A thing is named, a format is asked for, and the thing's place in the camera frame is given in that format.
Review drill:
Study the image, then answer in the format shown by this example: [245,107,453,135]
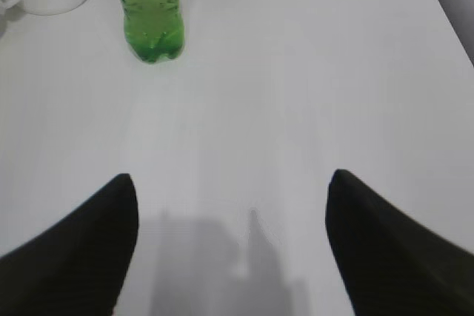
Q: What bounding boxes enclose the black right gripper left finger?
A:
[1,173,139,315]

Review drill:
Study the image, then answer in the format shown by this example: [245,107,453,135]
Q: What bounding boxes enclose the green soda bottle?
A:
[120,0,184,63]

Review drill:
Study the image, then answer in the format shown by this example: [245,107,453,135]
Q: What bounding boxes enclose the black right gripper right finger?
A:
[325,169,473,315]

